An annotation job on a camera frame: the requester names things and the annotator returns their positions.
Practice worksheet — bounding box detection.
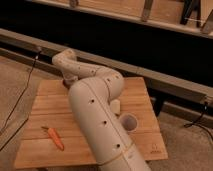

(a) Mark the orange carrot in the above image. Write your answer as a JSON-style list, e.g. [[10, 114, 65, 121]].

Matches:
[[42, 126, 64, 151]]

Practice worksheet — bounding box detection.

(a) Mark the black cable right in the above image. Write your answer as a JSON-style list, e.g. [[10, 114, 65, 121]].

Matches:
[[183, 100, 213, 141]]

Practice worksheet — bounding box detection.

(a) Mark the wooden table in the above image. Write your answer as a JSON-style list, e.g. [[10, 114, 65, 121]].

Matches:
[[14, 77, 168, 169]]

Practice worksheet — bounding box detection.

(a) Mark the small cream block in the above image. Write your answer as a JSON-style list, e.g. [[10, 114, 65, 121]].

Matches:
[[110, 99, 121, 115]]

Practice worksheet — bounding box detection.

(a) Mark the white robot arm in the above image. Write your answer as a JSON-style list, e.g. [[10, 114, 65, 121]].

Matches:
[[52, 49, 151, 171]]

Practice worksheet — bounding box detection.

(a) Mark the dark ceramic bowl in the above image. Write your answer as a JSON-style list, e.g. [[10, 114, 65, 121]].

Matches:
[[62, 80, 70, 90]]

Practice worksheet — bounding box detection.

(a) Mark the black cable left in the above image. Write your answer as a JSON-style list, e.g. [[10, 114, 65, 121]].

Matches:
[[0, 47, 43, 152]]

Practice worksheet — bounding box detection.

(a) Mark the black cable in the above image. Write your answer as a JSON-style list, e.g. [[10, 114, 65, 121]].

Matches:
[[0, 47, 43, 152], [183, 100, 213, 141]]

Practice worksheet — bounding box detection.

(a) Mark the white cup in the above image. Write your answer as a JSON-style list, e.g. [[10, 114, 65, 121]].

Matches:
[[119, 114, 138, 132]]

